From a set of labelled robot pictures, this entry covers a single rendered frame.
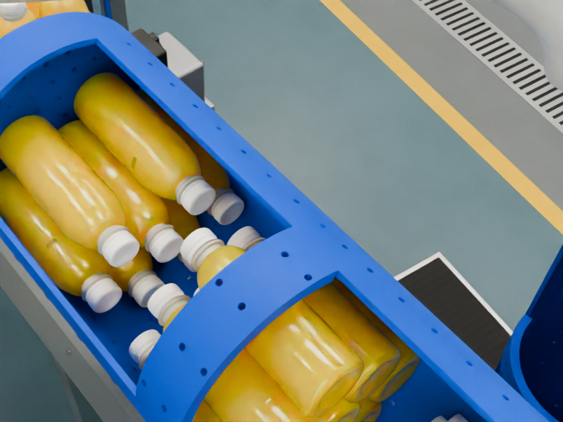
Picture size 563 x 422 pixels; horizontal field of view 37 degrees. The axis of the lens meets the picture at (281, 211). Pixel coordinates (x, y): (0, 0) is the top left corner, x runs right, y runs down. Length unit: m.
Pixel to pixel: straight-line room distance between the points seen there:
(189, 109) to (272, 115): 1.68
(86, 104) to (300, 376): 0.45
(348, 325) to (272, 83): 1.92
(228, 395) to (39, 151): 0.37
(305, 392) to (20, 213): 0.44
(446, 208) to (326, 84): 0.59
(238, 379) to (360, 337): 0.12
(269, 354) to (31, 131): 0.41
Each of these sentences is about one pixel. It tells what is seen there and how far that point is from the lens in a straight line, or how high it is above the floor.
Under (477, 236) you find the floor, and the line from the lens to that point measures 2.40.
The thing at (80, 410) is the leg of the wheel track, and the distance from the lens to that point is 1.72.
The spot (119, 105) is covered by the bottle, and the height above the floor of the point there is 1.16.
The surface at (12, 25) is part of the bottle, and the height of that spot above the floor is 1.08.
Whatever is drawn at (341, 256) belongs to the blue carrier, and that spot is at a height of 1.21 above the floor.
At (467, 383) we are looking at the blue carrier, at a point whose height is 1.22.
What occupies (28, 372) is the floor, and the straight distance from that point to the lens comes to 2.16.
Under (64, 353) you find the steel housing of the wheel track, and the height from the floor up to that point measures 0.86.
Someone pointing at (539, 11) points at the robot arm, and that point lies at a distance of 0.37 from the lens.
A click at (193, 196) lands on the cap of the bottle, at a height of 1.14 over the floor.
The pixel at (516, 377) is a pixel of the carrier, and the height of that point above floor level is 0.62.
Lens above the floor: 1.88
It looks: 53 degrees down
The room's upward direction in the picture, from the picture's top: 4 degrees clockwise
